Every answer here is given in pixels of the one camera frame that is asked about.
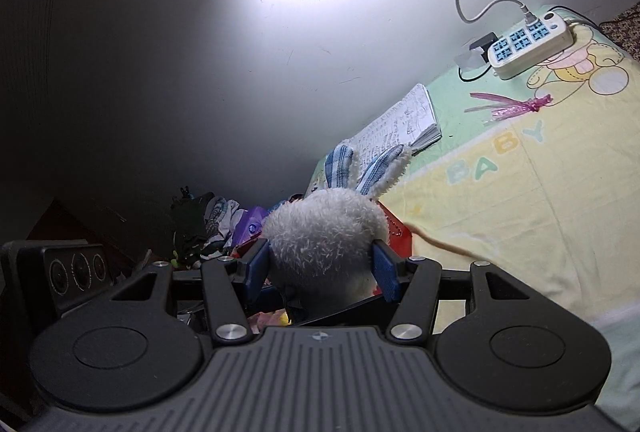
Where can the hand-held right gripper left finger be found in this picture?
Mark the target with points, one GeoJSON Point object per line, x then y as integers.
{"type": "Point", "coordinates": [257, 267]}

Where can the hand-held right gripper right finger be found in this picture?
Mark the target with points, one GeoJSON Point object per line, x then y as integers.
{"type": "Point", "coordinates": [387, 272]}

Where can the red bag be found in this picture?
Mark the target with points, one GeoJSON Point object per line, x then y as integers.
{"type": "Point", "coordinates": [397, 232]}

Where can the white rabbit plush toy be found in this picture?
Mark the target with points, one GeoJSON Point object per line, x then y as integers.
{"type": "Point", "coordinates": [325, 232]}

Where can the purple packet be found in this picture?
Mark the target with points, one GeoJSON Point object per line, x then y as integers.
{"type": "Point", "coordinates": [252, 222]}

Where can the pile of clothes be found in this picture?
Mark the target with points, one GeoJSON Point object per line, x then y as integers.
{"type": "Point", "coordinates": [215, 217]}

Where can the printed cartoon blanket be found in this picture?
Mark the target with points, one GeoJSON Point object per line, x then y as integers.
{"type": "Point", "coordinates": [525, 212]}

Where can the handwritten notebook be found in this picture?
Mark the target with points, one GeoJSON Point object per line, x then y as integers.
{"type": "Point", "coordinates": [400, 122]}

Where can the pink ribbon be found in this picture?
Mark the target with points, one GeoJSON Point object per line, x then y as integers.
{"type": "Point", "coordinates": [510, 109]}

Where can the clear plastic wrapper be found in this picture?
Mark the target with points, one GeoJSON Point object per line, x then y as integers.
{"type": "Point", "coordinates": [470, 60]}

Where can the black charger adapter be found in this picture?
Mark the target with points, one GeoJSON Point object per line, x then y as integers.
{"type": "Point", "coordinates": [484, 43]}

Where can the white power strip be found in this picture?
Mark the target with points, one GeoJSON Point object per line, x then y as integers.
{"type": "Point", "coordinates": [530, 41]}

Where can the patterned brown seat cushion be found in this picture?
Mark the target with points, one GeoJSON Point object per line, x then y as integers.
{"type": "Point", "coordinates": [627, 32]}

